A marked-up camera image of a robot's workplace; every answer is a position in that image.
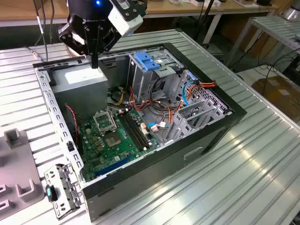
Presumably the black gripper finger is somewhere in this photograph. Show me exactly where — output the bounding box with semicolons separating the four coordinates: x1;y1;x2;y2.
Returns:
94;25;122;69
57;23;95;69

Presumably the blue data wire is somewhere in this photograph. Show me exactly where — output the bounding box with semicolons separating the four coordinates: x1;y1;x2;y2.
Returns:
181;81;195;106

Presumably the orange red power wire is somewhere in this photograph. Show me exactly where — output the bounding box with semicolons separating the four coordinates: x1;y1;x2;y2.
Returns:
187;79;217;99

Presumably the grey metal disk bay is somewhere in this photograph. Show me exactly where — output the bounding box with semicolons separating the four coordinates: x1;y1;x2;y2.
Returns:
162;101;227;145

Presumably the blue plastic drive latch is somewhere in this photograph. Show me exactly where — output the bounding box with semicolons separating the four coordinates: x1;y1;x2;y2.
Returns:
135;52;160;72

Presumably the grey power supply unit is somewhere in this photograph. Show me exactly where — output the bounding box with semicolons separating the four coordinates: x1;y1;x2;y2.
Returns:
50;63;109;120

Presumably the grey optical drive cage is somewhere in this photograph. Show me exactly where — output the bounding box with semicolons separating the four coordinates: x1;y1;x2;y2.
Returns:
127;49;183;101

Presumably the long wooden desk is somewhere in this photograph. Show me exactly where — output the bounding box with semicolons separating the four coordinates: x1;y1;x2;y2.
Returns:
0;0;281;45

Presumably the black RAM slot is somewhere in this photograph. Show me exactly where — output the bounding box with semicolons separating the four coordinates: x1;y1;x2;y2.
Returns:
118;112;145;152
125;110;150;148

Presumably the white box on desk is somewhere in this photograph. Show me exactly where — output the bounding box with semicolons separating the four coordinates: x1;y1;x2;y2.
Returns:
191;0;221;7

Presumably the CPU socket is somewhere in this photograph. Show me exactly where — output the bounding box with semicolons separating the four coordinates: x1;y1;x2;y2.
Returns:
104;132;122;148

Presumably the green motherboard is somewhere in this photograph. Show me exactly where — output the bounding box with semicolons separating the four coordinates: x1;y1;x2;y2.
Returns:
78;109;162;182

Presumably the blue expansion slot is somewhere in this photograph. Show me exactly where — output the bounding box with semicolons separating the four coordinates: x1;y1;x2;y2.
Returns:
95;153;132;178

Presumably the grey parts rack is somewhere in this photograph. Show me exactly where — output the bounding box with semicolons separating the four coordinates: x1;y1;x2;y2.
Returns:
0;129;45;221

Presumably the black open PC case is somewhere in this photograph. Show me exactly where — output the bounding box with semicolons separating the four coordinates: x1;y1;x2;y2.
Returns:
32;42;248;223

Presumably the black clip with blue mark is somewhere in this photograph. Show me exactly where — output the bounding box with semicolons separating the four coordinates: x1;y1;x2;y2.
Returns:
45;184;58;202

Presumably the metal slat side table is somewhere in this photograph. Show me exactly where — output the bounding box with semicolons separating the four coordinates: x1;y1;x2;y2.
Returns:
225;15;300;68

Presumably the brown cardboard box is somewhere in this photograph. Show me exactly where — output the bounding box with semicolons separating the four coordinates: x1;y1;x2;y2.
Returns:
252;75;300;118

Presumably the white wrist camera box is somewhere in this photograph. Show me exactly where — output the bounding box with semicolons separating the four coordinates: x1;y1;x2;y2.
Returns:
107;0;144;38

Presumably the thin black cable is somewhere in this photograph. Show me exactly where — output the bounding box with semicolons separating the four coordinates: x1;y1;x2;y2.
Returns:
48;0;57;44

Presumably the black cable with metal connector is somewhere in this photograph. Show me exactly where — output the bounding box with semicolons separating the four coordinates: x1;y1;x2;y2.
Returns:
24;0;49;63

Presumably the red black fan wire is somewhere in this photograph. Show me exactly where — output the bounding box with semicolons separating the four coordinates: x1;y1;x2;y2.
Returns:
65;105;80;143

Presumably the metal socket cover frame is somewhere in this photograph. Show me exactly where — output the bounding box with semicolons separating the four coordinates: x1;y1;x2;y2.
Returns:
93;110;117;135

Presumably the multicolour wire bundle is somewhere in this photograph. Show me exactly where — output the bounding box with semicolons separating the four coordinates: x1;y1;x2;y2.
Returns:
106;85;185;128

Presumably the thin wire with white plug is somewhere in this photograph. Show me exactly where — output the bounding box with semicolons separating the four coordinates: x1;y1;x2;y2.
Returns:
148;121;170;133

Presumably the grey card retainer bracket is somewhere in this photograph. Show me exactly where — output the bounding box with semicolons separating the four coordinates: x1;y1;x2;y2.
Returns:
44;164;85;220

